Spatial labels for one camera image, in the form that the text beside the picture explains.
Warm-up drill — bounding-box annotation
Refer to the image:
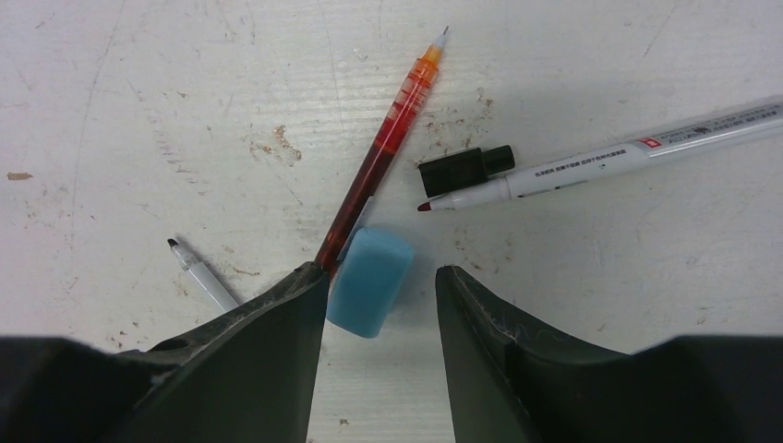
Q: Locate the thin white pen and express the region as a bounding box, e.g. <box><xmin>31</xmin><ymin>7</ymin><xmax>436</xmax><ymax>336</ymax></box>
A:
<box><xmin>167</xmin><ymin>238</ymin><xmax>241</xmax><ymax>312</ymax></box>

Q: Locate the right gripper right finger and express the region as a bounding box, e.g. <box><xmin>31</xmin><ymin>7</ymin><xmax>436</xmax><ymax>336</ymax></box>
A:
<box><xmin>435</xmin><ymin>266</ymin><xmax>782</xmax><ymax>442</ymax></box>

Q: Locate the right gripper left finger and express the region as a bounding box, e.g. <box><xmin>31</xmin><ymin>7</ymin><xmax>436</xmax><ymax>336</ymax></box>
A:
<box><xmin>1</xmin><ymin>262</ymin><xmax>330</xmax><ymax>442</ymax></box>

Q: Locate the black pen cap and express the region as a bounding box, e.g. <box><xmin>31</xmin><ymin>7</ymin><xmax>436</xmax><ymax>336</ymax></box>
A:
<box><xmin>417</xmin><ymin>145</ymin><xmax>516</xmax><ymax>198</ymax></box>

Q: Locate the red pen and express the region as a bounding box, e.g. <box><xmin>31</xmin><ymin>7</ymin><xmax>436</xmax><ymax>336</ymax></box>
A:
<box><xmin>315</xmin><ymin>29</ymin><xmax>449</xmax><ymax>275</ymax></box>

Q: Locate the blue highlighter cap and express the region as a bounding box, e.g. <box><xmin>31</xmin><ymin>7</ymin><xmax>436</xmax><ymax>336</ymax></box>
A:
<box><xmin>326</xmin><ymin>228</ymin><xmax>415</xmax><ymax>339</ymax></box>

